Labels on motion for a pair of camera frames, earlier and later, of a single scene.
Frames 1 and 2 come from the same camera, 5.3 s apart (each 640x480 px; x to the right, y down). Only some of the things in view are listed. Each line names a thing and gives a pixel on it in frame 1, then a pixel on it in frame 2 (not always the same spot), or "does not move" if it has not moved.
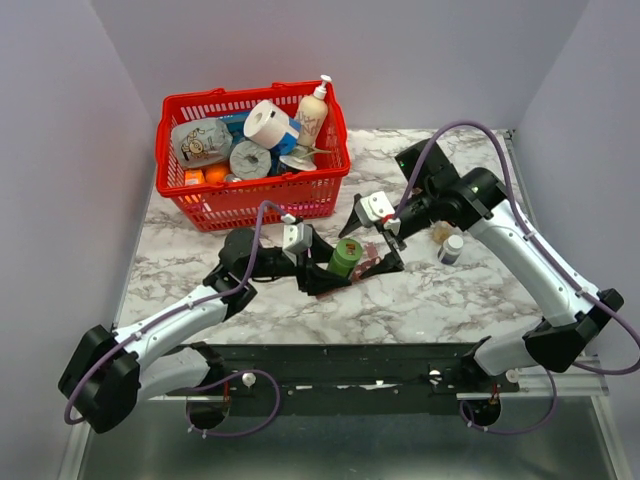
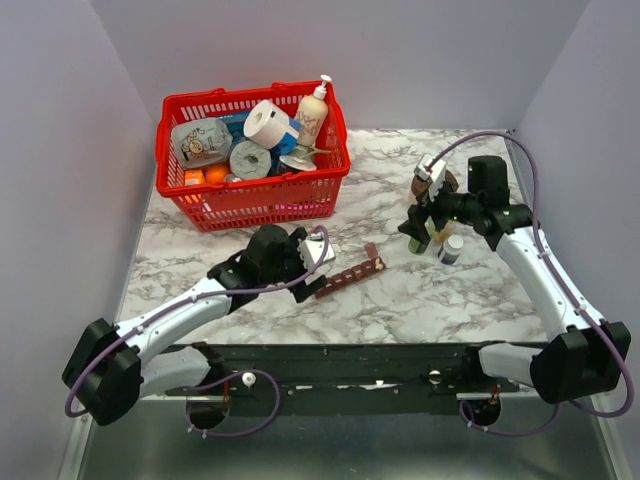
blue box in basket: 238,122 does not move
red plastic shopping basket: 235,203 does not move
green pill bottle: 345,257 -> 418,247
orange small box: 194,177 does not move
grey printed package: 202,142 does not move
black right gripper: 388,264 -> 417,216
